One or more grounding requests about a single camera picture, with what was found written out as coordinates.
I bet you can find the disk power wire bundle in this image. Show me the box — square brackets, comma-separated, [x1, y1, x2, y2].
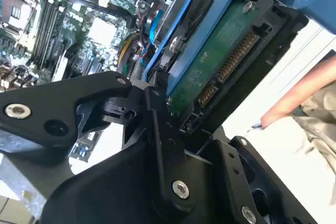
[118, 34, 140, 74]

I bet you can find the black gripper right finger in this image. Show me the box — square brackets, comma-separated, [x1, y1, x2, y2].
[164, 120, 318, 224]

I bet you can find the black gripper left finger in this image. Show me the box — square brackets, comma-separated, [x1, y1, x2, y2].
[0, 70, 197, 213]

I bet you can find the hard disk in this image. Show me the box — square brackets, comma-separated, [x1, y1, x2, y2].
[143, 0, 336, 137]

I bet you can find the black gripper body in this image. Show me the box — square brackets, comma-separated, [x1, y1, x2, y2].
[39, 139, 229, 224]

